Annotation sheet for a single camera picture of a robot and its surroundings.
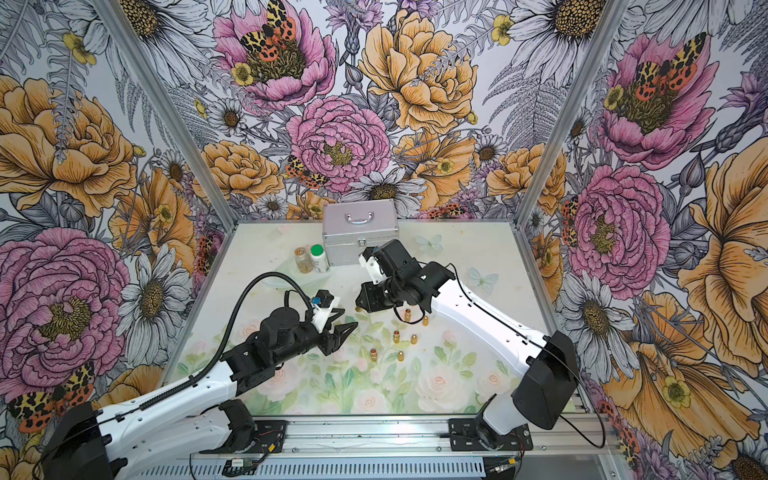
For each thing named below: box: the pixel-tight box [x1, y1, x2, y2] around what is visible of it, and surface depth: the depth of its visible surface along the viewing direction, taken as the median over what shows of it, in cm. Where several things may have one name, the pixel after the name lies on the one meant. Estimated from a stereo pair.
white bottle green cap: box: [310, 243, 327, 273], surface depth 104 cm
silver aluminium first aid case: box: [322, 199, 399, 267], surface depth 104 cm
